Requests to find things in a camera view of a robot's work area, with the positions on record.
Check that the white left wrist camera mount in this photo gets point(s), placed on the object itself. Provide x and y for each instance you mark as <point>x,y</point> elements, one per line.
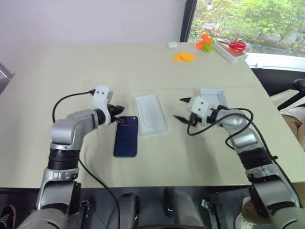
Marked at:
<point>101,95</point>

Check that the person's leg in beige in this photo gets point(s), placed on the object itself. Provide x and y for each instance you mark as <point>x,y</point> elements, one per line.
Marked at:
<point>294,121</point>

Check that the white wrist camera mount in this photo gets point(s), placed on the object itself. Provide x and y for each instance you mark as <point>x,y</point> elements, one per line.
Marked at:
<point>200,107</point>
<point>101,95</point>

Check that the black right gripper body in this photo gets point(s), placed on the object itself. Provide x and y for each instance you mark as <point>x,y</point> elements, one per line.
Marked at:
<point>196,121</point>

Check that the black sneaker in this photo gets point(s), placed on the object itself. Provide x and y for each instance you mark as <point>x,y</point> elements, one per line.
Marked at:
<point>8,215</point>

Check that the black office chair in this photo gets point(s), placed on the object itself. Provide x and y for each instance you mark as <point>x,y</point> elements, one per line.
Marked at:
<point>293,95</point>

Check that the black window frame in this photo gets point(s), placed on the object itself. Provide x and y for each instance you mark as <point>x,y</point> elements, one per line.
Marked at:
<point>188,21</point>

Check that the white shoe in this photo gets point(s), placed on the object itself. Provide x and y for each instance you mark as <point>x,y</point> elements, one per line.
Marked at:
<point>245,214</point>

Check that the dark grey rounded shape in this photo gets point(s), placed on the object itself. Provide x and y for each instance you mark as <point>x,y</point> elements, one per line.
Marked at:
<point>127,210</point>
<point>181,207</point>

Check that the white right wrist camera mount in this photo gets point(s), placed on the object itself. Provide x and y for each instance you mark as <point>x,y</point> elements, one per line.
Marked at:
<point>200,107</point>

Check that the dark blue smartphone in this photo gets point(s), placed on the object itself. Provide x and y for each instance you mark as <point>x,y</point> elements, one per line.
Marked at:
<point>126,140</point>

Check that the yellow toy building blocks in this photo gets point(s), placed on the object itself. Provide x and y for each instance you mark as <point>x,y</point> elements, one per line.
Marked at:
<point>184,57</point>

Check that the green toy building block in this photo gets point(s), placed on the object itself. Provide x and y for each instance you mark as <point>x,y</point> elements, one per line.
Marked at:
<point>208,48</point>

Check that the white phone box lid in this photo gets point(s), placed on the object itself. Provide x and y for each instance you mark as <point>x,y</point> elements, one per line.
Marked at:
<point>214,95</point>

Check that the white phone box base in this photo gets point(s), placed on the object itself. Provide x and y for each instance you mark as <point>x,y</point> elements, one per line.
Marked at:
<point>151,114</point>

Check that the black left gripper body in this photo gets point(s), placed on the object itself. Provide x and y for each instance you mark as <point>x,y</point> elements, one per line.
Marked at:
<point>112,111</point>

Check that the white earbud case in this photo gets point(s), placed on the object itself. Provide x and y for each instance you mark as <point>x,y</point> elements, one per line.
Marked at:
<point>172,44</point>

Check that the white box with orange top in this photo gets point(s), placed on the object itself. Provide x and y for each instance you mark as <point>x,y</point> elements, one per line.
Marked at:
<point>232,55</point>

